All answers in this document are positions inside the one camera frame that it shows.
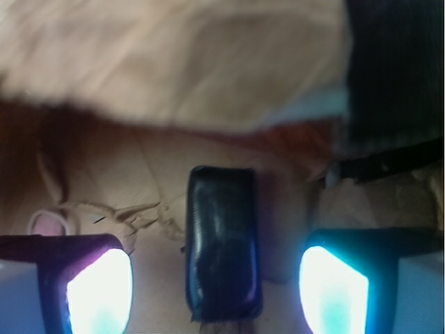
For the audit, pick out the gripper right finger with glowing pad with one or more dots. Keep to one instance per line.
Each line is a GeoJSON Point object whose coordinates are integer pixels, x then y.
{"type": "Point", "coordinates": [388, 280]}

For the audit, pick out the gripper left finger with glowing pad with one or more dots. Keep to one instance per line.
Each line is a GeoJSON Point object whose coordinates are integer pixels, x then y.
{"type": "Point", "coordinates": [65, 284]}

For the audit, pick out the pink plush pig toy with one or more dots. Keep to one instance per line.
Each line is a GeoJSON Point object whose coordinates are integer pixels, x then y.
{"type": "Point", "coordinates": [48, 222]}

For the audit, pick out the black box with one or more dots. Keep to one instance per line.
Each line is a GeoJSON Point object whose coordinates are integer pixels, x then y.
{"type": "Point", "coordinates": [223, 277]}

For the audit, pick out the crumpled brown paper bag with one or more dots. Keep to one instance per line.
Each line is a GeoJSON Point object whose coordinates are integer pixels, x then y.
{"type": "Point", "coordinates": [106, 107]}

